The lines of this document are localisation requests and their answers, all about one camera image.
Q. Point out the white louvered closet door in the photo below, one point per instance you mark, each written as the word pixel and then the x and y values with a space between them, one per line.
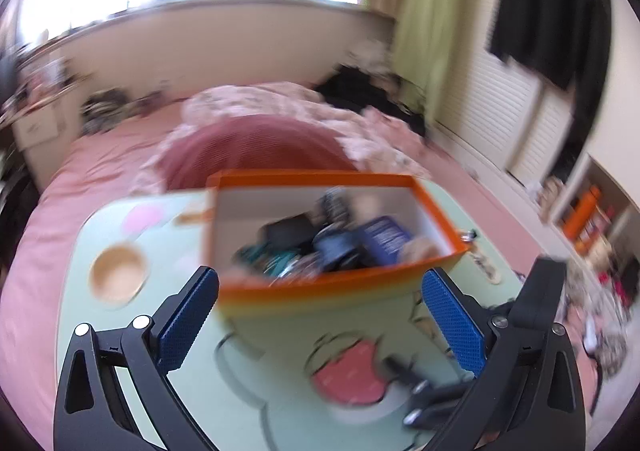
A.
pixel 520 121

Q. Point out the black flat case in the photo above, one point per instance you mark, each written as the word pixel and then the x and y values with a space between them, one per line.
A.
pixel 287 231

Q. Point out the black hanging garment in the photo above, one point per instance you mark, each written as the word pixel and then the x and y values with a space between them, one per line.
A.
pixel 550 6

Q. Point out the white desk drawer unit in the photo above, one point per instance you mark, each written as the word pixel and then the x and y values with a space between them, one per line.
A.
pixel 37 126

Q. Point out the dark striped item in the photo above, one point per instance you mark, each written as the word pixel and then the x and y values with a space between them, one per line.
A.
pixel 335 203

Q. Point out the maroon pillow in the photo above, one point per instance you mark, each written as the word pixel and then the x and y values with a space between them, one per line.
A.
pixel 250 146

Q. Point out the green cartoon desktop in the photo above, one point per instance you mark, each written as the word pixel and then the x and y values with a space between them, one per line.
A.
pixel 240 396

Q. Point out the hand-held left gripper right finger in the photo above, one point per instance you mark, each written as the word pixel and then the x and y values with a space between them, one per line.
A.
pixel 452 323

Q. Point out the floral pink quilt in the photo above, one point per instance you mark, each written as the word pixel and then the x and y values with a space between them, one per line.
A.
pixel 260 101

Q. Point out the black clothes pile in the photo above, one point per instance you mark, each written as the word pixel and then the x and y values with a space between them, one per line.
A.
pixel 360 86

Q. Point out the pink bed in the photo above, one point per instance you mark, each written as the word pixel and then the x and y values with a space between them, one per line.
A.
pixel 60 191

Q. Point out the blue booklet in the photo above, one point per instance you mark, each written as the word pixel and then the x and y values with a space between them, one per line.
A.
pixel 386 236

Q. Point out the orange cardboard box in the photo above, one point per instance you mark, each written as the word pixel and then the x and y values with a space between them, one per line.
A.
pixel 325 296

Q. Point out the green hanging garment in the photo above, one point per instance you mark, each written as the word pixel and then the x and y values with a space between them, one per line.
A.
pixel 430 31

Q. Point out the white clothes pile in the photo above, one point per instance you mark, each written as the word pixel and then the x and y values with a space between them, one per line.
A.
pixel 370 57

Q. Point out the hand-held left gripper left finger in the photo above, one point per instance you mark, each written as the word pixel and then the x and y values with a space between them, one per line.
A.
pixel 185 318

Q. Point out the orange bottle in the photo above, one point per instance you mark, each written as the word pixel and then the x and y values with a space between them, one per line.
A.
pixel 582 216

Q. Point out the white wall shelf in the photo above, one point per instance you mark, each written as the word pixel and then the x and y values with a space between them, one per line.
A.
pixel 600 191

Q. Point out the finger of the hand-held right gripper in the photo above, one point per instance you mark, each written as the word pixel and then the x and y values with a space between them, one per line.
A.
pixel 542 291
pixel 425 393

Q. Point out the dark blue pouch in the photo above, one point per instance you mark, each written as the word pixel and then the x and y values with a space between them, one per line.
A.
pixel 336 251

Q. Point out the black candy wrapper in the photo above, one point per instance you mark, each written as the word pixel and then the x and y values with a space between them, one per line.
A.
pixel 469 234

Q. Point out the dark striped clothes pile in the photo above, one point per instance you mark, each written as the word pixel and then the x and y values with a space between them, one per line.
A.
pixel 105 108

